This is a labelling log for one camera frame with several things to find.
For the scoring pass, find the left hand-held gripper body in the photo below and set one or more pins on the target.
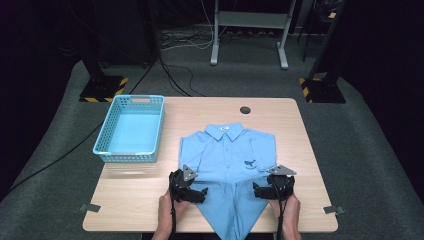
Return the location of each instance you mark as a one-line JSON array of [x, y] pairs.
[[181, 183]]

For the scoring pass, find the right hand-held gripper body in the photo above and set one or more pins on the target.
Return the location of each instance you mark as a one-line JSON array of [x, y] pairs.
[[281, 185]]

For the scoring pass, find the blue short-sleeved shirt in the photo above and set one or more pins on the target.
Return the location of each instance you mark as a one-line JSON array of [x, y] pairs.
[[230, 156]]

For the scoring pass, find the person's right hand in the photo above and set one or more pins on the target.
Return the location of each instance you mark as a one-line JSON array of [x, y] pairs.
[[290, 213]]

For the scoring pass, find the person's left hand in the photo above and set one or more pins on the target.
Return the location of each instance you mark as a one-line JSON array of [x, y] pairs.
[[170, 213]]

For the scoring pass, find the grey tape piece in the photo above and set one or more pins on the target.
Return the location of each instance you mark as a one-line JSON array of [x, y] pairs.
[[333, 210], [90, 208]]

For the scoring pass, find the blue plastic basket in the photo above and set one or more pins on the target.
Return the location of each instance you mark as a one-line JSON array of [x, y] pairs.
[[133, 133]]

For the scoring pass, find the black stand with striped base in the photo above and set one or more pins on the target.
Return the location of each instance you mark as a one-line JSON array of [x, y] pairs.
[[321, 90], [101, 88]]

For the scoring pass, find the black cabinet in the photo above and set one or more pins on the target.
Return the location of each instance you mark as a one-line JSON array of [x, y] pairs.
[[123, 33]]

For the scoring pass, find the white metal stand frame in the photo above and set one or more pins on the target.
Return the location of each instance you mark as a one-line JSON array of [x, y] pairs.
[[250, 19]]

